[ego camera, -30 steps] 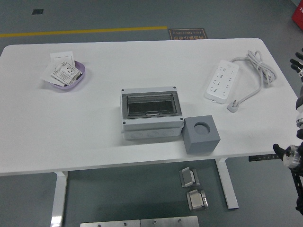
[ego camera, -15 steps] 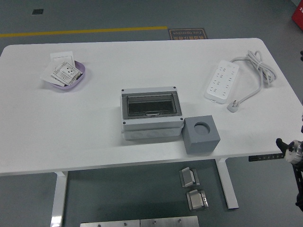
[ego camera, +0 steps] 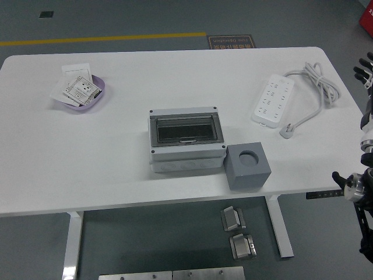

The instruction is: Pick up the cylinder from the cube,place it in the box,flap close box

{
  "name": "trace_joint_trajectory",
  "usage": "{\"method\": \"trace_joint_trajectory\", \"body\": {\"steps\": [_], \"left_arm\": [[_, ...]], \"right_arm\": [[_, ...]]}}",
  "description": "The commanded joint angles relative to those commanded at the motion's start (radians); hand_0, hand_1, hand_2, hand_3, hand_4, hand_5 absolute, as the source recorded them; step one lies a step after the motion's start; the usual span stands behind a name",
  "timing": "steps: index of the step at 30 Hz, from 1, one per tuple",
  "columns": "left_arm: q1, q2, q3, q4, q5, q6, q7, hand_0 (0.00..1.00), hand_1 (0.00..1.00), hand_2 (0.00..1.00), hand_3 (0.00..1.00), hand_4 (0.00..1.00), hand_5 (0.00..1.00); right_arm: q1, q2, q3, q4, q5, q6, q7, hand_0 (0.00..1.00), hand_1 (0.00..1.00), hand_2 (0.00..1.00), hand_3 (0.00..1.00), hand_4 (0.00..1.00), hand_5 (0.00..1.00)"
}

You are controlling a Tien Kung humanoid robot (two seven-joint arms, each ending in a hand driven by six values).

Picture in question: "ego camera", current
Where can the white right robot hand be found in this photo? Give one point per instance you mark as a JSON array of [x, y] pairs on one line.
[[369, 102]]

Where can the grey box with clear flap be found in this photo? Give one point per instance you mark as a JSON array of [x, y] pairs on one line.
[[186, 157]]

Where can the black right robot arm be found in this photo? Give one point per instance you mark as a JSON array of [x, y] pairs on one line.
[[354, 182]]

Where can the grey cube with round hole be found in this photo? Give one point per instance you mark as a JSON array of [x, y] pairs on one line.
[[247, 178]]

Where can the red object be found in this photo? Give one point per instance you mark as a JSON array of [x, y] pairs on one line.
[[367, 20]]

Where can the white power strip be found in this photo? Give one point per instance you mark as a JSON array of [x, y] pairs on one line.
[[272, 99]]

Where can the brown floor sign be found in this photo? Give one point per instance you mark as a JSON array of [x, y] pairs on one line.
[[231, 42]]

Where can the small metal block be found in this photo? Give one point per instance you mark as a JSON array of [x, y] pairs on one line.
[[242, 248], [231, 220]]

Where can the metal plate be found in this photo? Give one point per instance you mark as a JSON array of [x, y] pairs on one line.
[[208, 274], [134, 276]]

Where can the yellow floor tape line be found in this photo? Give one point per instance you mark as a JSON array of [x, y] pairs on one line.
[[102, 38]]

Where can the purple tray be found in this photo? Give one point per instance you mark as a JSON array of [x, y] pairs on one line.
[[87, 108]]

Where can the printed white socket panel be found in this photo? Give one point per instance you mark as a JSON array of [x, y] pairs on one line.
[[80, 90]]

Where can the plain white card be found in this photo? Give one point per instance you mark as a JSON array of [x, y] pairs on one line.
[[56, 96]]

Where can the black floor hatch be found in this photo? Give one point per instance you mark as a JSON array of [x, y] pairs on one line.
[[46, 14]]

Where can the black under-table bracket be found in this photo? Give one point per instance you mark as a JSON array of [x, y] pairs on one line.
[[323, 194]]

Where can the white wall switch plate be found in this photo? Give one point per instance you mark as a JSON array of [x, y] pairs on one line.
[[75, 70]]

